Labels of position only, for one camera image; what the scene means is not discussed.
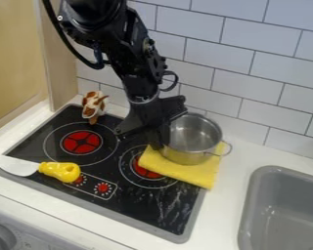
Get brown and white plush toy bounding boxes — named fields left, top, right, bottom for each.
left=80, top=91, right=110, bottom=126

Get toy sink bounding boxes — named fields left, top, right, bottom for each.
left=236, top=165, right=313, bottom=250

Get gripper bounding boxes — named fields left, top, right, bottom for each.
left=112, top=88, right=190, bottom=151

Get yellow cloth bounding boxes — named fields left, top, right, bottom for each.
left=136, top=142, right=226, bottom=190

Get silver pot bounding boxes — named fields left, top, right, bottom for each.
left=157, top=112, right=234, bottom=166

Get toy stove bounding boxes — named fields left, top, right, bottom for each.
left=0, top=103, right=208, bottom=245

